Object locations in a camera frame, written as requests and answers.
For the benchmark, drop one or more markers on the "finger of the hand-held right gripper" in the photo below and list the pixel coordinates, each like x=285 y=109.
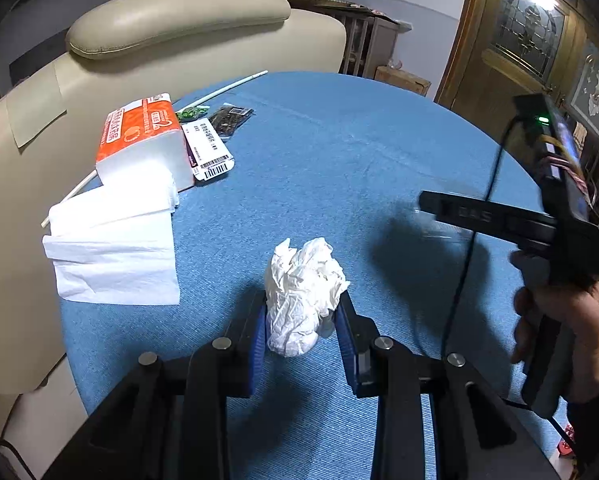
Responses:
x=459 y=215

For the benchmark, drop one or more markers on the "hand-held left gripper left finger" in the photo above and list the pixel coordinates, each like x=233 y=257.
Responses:
x=257 y=345

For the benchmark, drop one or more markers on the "red mesh basket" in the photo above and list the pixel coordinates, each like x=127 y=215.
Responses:
x=565 y=447

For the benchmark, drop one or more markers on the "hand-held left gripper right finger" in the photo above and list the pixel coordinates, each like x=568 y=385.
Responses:
x=349 y=345

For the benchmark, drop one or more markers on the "brown cardboard box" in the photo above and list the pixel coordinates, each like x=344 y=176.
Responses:
x=404 y=80

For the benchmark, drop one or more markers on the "thin white stick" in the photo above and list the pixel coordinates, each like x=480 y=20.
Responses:
x=229 y=87

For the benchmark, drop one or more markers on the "white barcode box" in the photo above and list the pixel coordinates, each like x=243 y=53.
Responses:
x=204 y=145

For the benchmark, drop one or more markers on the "wooden door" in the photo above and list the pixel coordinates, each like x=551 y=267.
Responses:
x=479 y=60

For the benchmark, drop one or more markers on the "green snack packet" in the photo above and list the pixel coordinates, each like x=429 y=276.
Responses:
x=192 y=112

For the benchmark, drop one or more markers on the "blue tablecloth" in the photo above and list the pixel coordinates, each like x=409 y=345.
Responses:
x=354 y=160

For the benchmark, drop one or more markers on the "slatted wooden cabinet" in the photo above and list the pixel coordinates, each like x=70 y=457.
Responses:
x=364 y=40

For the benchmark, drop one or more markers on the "person's right hand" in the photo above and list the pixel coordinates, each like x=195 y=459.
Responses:
x=587 y=320

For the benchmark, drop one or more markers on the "dark snack packet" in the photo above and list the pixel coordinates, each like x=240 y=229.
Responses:
x=232 y=119

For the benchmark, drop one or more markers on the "beige paper patch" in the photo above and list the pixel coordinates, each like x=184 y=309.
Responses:
x=34 y=105

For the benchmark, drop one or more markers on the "beige leather armchair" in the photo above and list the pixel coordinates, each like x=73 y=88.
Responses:
x=179 y=20

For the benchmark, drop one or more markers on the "orange and white tissue pack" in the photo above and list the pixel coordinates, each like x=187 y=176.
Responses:
x=139 y=130

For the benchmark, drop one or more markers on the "person's right forearm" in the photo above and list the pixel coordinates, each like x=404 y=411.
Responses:
x=597 y=435

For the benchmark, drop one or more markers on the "unfolded white tissue sheet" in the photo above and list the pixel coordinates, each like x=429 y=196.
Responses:
x=114 y=255

